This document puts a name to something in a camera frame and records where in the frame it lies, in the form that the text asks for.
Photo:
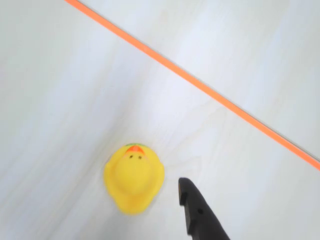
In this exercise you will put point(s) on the orange tape strip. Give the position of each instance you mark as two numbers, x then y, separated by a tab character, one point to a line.
200	85

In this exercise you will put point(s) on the yellow rubber duck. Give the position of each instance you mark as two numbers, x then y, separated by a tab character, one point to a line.
135	180

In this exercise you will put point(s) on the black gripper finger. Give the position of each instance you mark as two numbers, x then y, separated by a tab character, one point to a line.
200	225

